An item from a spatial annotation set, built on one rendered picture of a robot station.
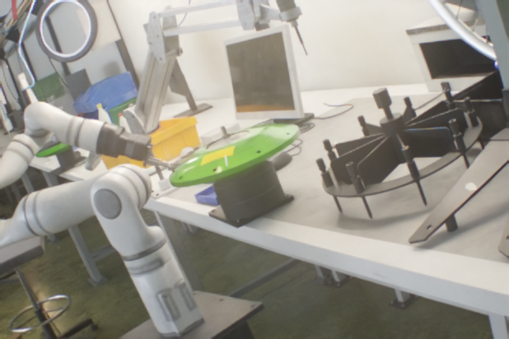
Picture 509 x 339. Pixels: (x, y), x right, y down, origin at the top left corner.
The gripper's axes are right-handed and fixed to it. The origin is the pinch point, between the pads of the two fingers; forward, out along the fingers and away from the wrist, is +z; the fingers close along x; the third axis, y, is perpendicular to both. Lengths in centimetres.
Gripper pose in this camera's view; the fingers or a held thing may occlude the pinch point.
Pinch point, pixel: (171, 166)
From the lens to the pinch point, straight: 172.5
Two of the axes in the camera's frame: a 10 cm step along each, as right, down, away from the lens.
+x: 0.6, -2.6, 9.6
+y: 2.3, -9.3, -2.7
